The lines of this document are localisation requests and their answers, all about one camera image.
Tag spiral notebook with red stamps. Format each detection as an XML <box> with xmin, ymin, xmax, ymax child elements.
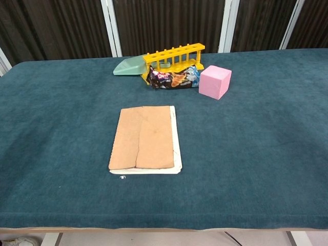
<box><xmin>108</xmin><ymin>105</ymin><xmax>183</xmax><ymax>175</ymax></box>

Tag dark snack chip bag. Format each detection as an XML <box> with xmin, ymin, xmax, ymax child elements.
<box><xmin>148</xmin><ymin>65</ymin><xmax>203</xmax><ymax>90</ymax></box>

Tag pink foam cube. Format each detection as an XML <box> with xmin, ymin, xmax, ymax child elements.
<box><xmin>198</xmin><ymin>65</ymin><xmax>233</xmax><ymax>100</ymax></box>

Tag pale green plastic dustpan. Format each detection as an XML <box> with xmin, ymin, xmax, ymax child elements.
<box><xmin>113</xmin><ymin>55</ymin><xmax>171</xmax><ymax>77</ymax></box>

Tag yellow test tube rack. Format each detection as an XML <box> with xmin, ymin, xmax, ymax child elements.
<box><xmin>140</xmin><ymin>43</ymin><xmax>206</xmax><ymax>87</ymax></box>

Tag blue velvet table cloth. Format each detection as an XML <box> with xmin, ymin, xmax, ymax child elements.
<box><xmin>0</xmin><ymin>48</ymin><xmax>328</xmax><ymax>230</ymax></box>

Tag white table leg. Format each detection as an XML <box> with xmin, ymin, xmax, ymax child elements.
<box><xmin>286</xmin><ymin>231</ymin><xmax>312</xmax><ymax>246</ymax></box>
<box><xmin>40</xmin><ymin>232</ymin><xmax>64</xmax><ymax>246</ymax></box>

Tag white sneaker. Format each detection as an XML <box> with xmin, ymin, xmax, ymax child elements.
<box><xmin>0</xmin><ymin>236</ymin><xmax>41</xmax><ymax>246</ymax></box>

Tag white partition frame post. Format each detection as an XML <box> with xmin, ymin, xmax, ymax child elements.
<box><xmin>217</xmin><ymin>0</ymin><xmax>240</xmax><ymax>54</ymax></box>
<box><xmin>0</xmin><ymin>47</ymin><xmax>13</xmax><ymax>77</ymax></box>
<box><xmin>100</xmin><ymin>0</ymin><xmax>123</xmax><ymax>58</ymax></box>
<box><xmin>279</xmin><ymin>0</ymin><xmax>306</xmax><ymax>50</ymax></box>

